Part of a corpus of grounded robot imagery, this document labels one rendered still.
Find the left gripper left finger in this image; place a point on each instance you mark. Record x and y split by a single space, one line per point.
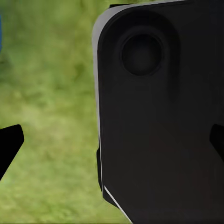
11 140

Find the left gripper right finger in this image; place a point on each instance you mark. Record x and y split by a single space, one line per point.
217 139

